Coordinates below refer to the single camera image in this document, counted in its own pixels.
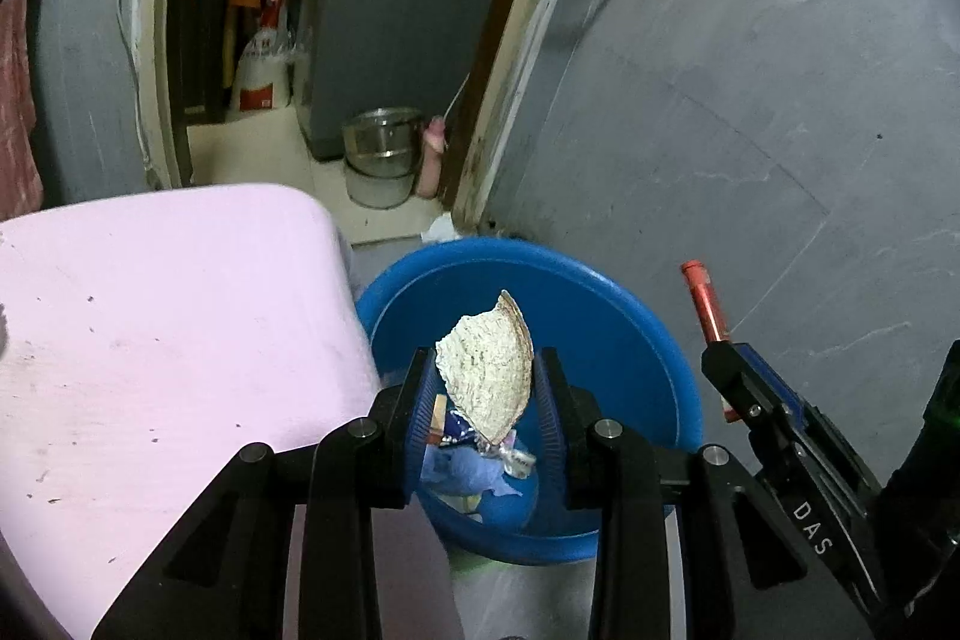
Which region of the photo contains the white tissue scrap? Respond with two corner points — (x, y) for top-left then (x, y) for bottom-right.
(420, 215), (461, 245)

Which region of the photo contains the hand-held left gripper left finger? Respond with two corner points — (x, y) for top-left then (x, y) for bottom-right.
(90, 347), (443, 640)

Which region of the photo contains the wooden door frame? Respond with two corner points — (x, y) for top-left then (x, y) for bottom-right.
(131, 0), (595, 238)

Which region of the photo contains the red tube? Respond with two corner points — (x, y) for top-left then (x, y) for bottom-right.
(680, 260), (742, 425)

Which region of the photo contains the blue terry towel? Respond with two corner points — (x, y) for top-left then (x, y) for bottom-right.
(418, 434), (526, 519)

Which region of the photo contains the white red-print sack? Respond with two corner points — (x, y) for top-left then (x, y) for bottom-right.
(229, 26), (296, 123)

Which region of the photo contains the pink bottle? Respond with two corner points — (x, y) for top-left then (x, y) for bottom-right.
(418, 116), (449, 199)

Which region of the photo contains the pink floral table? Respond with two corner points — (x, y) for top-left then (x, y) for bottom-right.
(0, 182), (467, 640)

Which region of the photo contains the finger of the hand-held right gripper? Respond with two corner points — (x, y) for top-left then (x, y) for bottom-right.
(700, 341), (811, 470)

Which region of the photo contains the blue plastic basin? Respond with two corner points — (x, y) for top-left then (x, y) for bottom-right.
(354, 236), (706, 564)

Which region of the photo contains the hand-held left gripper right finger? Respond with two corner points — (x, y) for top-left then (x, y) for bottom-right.
(529, 347), (876, 640)

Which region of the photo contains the steel pot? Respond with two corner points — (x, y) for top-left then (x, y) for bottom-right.
(345, 164), (419, 211)
(342, 107), (426, 176)

